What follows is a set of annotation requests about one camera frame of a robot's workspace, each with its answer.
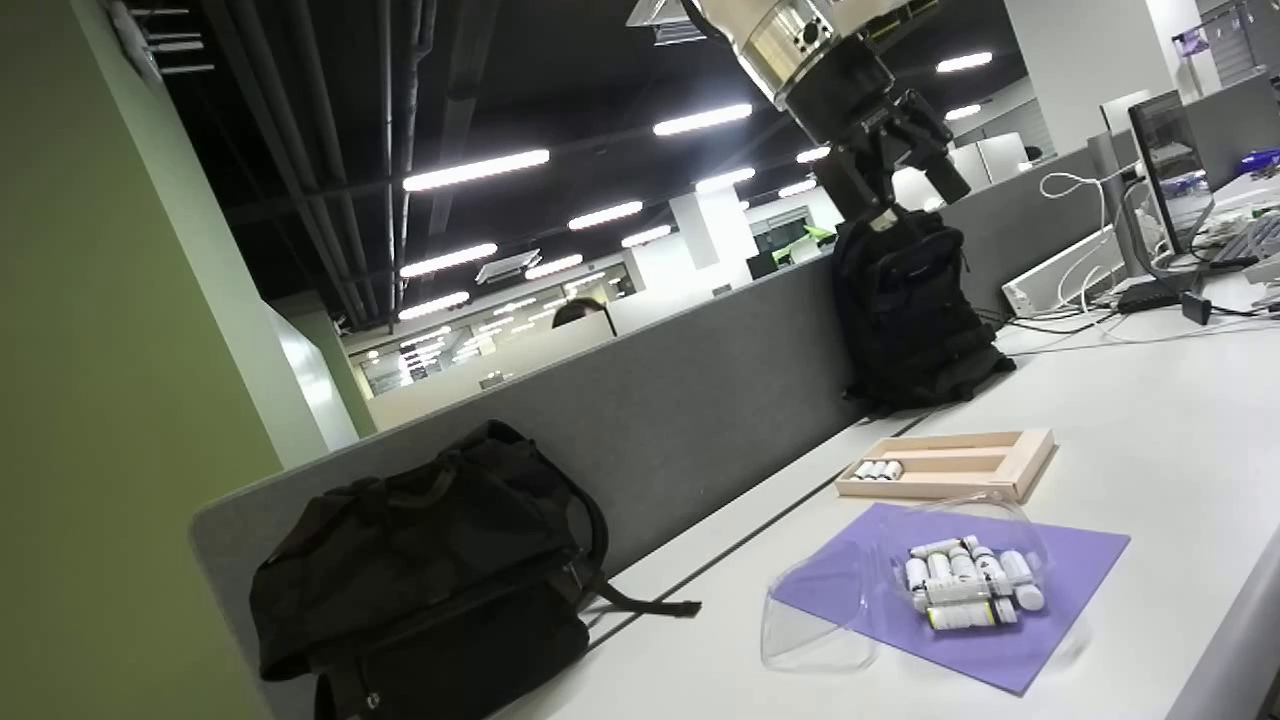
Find black desk lamp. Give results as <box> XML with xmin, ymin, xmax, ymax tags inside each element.
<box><xmin>549</xmin><ymin>294</ymin><xmax>625</xmax><ymax>342</ymax></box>

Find green pillar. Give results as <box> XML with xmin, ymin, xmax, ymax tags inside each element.
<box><xmin>0</xmin><ymin>0</ymin><xmax>380</xmax><ymax>720</ymax></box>

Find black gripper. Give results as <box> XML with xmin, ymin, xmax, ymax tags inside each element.
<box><xmin>780</xmin><ymin>36</ymin><xmax>975</xmax><ymax>225</ymax></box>

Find laptop keyboard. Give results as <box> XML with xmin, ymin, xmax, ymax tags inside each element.
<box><xmin>1188</xmin><ymin>197</ymin><xmax>1280</xmax><ymax>273</ymax></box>

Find purple mat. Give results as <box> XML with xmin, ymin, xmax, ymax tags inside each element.
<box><xmin>768</xmin><ymin>500</ymin><xmax>1134</xmax><ymax>700</ymax></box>

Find black duffel bag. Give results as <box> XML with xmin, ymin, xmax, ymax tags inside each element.
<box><xmin>247</xmin><ymin>420</ymin><xmax>703</xmax><ymax>720</ymax></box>

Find white cable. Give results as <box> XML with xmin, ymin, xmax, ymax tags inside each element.
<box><xmin>1035</xmin><ymin>164</ymin><xmax>1111</xmax><ymax>209</ymax></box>

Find long ceiling light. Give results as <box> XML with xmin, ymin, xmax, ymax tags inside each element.
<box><xmin>398</xmin><ymin>145</ymin><xmax>555</xmax><ymax>201</ymax></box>
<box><xmin>396</xmin><ymin>238</ymin><xmax>503</xmax><ymax>286</ymax></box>
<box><xmin>648</xmin><ymin>99</ymin><xmax>758</xmax><ymax>145</ymax></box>
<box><xmin>563</xmin><ymin>197</ymin><xmax>648</xmax><ymax>238</ymax></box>

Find black power adapter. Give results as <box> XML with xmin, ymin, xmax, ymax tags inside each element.
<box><xmin>1111</xmin><ymin>273</ymin><xmax>1181</xmax><ymax>319</ymax></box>

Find flat white device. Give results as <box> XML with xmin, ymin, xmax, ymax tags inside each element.
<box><xmin>998</xmin><ymin>219</ymin><xmax>1133</xmax><ymax>325</ymax></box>

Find black desk cable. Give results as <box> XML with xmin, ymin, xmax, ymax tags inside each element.
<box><xmin>1177</xmin><ymin>290</ymin><xmax>1280</xmax><ymax>327</ymax></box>

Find black backpack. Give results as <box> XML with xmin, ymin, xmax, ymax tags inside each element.
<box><xmin>827</xmin><ymin>209</ymin><xmax>1018</xmax><ymax>420</ymax></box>

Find computer monitor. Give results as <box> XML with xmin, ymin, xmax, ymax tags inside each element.
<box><xmin>1123</xmin><ymin>89</ymin><xmax>1220</xmax><ymax>268</ymax></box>

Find small white objects cluster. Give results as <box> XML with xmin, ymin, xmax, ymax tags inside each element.
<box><xmin>757</xmin><ymin>487</ymin><xmax>1061</xmax><ymax>680</ymax></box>

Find grey desk partition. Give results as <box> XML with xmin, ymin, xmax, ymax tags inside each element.
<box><xmin>186</xmin><ymin>136</ymin><xmax>1134</xmax><ymax>720</ymax></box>

